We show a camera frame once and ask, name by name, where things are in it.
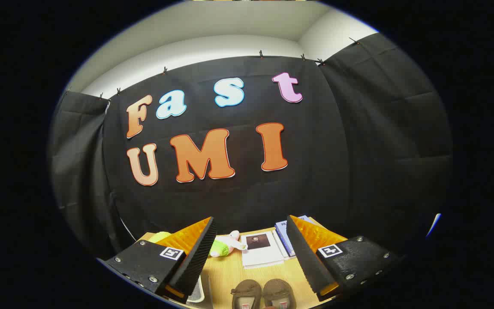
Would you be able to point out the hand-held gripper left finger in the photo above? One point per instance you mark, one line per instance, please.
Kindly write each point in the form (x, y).
(195, 257)

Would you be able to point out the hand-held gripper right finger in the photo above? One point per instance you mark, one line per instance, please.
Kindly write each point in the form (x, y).
(305, 257)

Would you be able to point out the beige fabric storage box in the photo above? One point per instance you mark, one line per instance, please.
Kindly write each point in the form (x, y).
(206, 287)

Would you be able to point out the brown fuzzy bow shoe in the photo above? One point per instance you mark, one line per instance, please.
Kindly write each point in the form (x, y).
(279, 288)
(247, 288)

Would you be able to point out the pink and green plush toy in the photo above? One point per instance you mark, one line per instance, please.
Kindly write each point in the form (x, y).
(225, 245)

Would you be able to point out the light blue cover book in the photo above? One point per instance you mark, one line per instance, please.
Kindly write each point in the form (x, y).
(282, 229)

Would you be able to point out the yellow plush toy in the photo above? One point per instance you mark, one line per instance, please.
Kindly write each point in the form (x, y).
(159, 237)

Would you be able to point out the white portrait cover book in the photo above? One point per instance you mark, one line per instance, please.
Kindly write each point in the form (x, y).
(262, 255)

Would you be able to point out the row of black cloth clips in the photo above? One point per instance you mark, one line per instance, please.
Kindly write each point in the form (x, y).
(261, 54)

